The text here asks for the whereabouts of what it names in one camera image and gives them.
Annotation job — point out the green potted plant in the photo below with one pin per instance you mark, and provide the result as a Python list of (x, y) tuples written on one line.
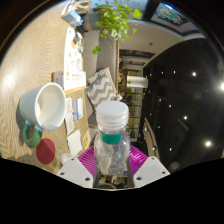
[(113, 20)]

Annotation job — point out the white paper sheet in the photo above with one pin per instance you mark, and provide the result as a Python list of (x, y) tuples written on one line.
[(69, 116)]

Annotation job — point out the yellow printed card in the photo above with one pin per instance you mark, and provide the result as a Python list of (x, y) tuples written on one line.
[(86, 139)]

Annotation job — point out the white paper napkin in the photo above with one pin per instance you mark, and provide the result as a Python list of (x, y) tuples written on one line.
[(75, 142)]

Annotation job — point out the group of ceiling lights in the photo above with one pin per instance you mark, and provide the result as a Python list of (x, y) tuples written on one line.
[(208, 143)]

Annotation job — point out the flat white orange box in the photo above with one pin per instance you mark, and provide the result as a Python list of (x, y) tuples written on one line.
[(74, 60)]

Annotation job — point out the light blue tissue pack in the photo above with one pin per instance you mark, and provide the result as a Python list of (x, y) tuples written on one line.
[(72, 17)]

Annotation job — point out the wooden stand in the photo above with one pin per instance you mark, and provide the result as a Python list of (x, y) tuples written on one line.
[(81, 6)]

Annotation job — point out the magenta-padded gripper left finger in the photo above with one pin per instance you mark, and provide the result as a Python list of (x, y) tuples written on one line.
[(76, 171)]

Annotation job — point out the flat round red coaster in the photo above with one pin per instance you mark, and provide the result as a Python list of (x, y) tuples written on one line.
[(45, 151)]

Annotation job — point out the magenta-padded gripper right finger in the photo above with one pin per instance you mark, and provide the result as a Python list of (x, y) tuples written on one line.
[(151, 170)]

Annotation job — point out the small blue white box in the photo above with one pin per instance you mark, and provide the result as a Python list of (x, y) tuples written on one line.
[(79, 108)]

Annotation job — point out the grey white chevron pillow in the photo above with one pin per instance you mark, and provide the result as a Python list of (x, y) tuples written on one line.
[(101, 88)]

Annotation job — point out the clear bottle with white cap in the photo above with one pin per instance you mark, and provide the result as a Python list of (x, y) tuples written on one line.
[(112, 150)]

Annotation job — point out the white round column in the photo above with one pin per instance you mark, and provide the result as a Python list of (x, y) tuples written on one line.
[(137, 82)]

